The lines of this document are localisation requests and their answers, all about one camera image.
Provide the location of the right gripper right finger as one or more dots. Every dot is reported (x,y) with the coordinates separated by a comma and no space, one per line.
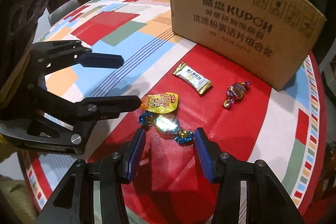
(267,199)

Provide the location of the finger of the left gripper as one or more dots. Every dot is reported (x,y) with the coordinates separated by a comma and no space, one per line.
(105,107)
(102,59)

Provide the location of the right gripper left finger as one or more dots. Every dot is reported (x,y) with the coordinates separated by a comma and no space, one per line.
(72,199)

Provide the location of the yellow jelly snack pouch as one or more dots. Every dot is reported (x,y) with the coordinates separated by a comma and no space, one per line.
(162,103)

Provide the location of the blue foil candy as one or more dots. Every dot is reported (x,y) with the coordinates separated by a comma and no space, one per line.
(168,127)

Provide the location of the purple foil candy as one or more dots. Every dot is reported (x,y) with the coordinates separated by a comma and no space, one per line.
(235,92)

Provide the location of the white gold snack bar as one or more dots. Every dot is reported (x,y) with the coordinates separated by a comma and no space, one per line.
(195,79)

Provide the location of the colourful patchwork tablecloth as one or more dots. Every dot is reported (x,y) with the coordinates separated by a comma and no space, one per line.
(287,129)

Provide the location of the brown cardboard box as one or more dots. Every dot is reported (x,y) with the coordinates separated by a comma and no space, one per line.
(269,38)

